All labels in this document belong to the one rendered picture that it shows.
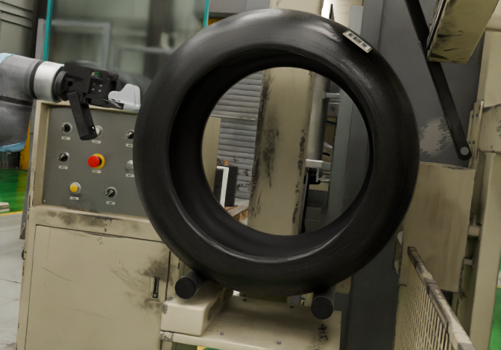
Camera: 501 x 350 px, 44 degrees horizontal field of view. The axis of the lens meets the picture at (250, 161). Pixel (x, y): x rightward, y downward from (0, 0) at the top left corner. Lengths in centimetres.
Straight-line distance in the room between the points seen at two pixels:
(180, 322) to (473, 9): 85
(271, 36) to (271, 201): 53
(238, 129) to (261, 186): 951
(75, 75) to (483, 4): 87
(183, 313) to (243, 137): 979
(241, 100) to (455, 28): 979
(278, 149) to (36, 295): 105
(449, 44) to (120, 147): 115
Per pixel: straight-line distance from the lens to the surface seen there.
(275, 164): 161
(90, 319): 221
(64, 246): 220
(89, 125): 146
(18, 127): 152
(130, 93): 142
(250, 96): 1105
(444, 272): 158
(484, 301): 162
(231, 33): 127
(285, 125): 161
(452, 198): 156
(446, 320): 96
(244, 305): 158
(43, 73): 148
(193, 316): 132
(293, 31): 125
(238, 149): 1109
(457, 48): 148
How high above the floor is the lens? 124
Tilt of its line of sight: 3 degrees down
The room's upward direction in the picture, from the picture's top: 6 degrees clockwise
